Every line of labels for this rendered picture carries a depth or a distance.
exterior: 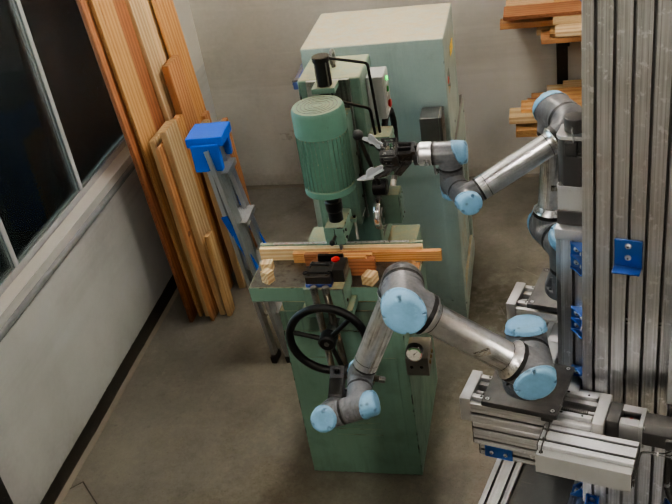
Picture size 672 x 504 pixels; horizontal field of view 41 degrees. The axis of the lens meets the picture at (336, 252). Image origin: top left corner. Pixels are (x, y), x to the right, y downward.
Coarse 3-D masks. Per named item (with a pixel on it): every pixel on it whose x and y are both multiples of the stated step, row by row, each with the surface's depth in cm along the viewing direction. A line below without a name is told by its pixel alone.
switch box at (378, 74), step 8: (376, 72) 314; (384, 72) 314; (368, 80) 311; (376, 80) 311; (384, 80) 313; (368, 88) 313; (376, 88) 312; (384, 88) 312; (368, 96) 315; (376, 96) 314; (384, 96) 313; (376, 104) 316; (384, 104) 315; (384, 112) 317
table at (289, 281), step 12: (276, 264) 327; (288, 264) 325; (300, 264) 324; (384, 264) 316; (420, 264) 313; (276, 276) 320; (288, 276) 319; (300, 276) 317; (360, 276) 312; (252, 288) 316; (264, 288) 315; (276, 288) 314; (288, 288) 313; (300, 288) 312; (360, 288) 307; (372, 288) 306; (252, 300) 319; (264, 300) 318; (276, 300) 317; (288, 300) 316; (300, 300) 315; (360, 300) 309; (372, 300) 308
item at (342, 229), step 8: (344, 208) 319; (344, 216) 315; (328, 224) 312; (336, 224) 311; (344, 224) 310; (352, 224) 321; (328, 232) 310; (336, 232) 310; (344, 232) 310; (328, 240) 312; (336, 240) 312; (344, 240) 311
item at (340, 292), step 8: (304, 288) 300; (320, 288) 299; (336, 288) 297; (344, 288) 298; (304, 296) 301; (320, 296) 300; (336, 296) 298; (344, 296) 298; (312, 304) 302; (336, 304) 300; (344, 304) 300
